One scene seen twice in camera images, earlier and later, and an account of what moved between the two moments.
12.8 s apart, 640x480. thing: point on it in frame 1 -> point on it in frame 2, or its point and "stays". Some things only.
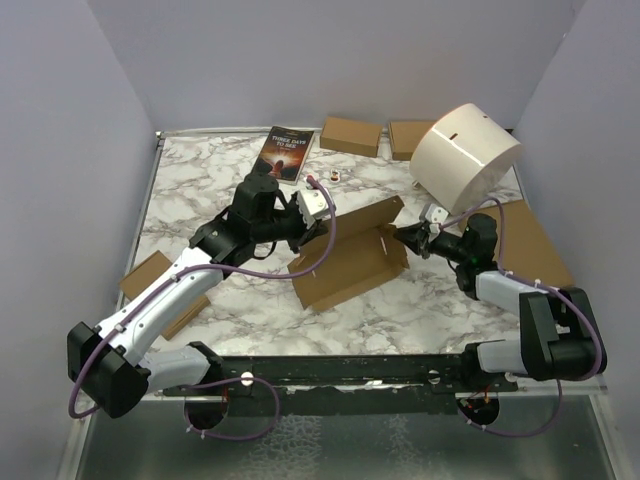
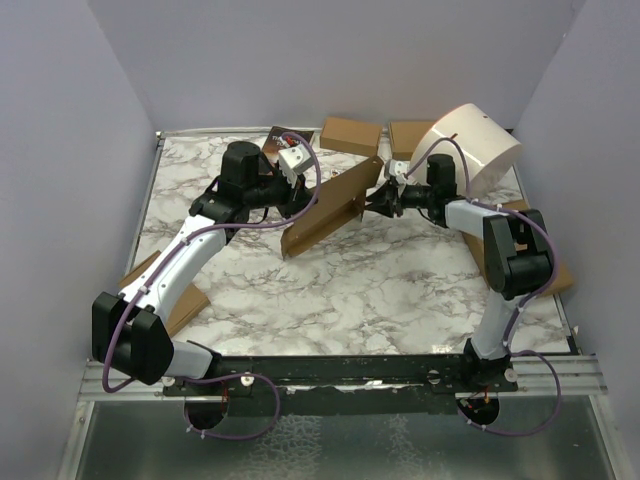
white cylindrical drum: (464, 157) stays
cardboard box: (367, 248) -> (330, 205)
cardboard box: (405, 135) stays
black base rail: (344, 385) stays
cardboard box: (350, 136) stays
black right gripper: (416, 238) -> (383, 201)
